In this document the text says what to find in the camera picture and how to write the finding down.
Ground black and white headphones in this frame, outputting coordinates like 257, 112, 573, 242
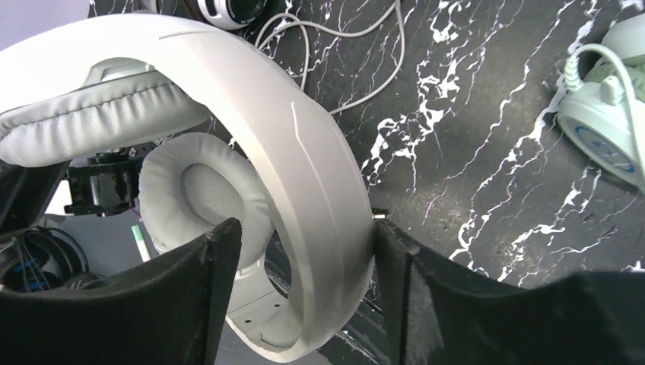
170, 0, 268, 31

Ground grey white headphones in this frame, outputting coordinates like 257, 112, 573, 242
1, 13, 374, 363

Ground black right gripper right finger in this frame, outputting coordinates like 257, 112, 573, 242
373, 220, 644, 364

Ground white grey headphone cable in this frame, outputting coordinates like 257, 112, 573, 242
254, 0, 407, 116

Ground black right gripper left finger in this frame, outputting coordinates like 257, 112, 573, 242
1, 218, 242, 364

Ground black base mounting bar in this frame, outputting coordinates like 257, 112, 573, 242
63, 142, 154, 217

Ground black spare headphones pile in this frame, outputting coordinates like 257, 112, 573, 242
1, 227, 103, 293

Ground mint green headphones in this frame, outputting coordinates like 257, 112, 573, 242
557, 17, 644, 190

